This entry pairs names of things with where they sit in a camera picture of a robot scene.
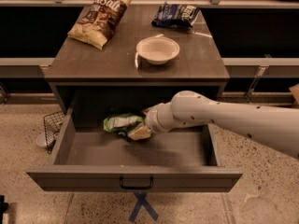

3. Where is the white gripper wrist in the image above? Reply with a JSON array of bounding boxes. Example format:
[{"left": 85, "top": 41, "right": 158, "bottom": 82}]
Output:
[{"left": 128, "top": 103, "right": 175, "bottom": 141}]

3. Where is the green rice chip bag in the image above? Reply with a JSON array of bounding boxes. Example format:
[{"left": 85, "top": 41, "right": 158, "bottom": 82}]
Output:
[{"left": 103, "top": 113, "right": 144, "bottom": 140}]

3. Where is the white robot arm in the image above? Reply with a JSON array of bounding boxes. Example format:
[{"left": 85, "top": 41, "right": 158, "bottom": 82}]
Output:
[{"left": 129, "top": 91, "right": 299, "bottom": 158}]

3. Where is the grey drawer cabinet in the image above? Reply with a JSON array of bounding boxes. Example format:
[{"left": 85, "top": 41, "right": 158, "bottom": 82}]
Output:
[{"left": 45, "top": 5, "right": 229, "bottom": 120}]

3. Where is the open grey top drawer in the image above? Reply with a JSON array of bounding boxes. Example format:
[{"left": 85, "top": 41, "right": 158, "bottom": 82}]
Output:
[{"left": 27, "top": 107, "right": 243, "bottom": 192}]

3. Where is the brown sea salt chip bag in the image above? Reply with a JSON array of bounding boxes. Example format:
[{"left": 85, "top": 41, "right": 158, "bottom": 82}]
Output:
[{"left": 68, "top": 0, "right": 132, "bottom": 49}]

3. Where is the blue chip bag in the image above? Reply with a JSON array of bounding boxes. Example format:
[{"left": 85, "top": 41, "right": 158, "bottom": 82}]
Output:
[{"left": 151, "top": 2, "right": 200, "bottom": 28}]

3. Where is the white bowl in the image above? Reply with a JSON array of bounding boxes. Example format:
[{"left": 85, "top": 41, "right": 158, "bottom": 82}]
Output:
[{"left": 136, "top": 36, "right": 180, "bottom": 65}]

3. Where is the blue tape cross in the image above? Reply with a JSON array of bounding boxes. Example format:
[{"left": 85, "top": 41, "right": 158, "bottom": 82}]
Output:
[{"left": 129, "top": 192, "right": 159, "bottom": 222}]

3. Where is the white cup on floor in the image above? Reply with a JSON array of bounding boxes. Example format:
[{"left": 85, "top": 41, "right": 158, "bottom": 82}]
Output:
[{"left": 36, "top": 133, "right": 47, "bottom": 147}]

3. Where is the black drawer handle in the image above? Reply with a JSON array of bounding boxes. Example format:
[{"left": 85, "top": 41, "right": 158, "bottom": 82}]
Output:
[{"left": 120, "top": 177, "right": 153, "bottom": 190}]

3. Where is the black wire basket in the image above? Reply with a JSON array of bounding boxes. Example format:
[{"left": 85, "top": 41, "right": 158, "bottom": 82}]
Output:
[{"left": 43, "top": 111, "right": 64, "bottom": 153}]

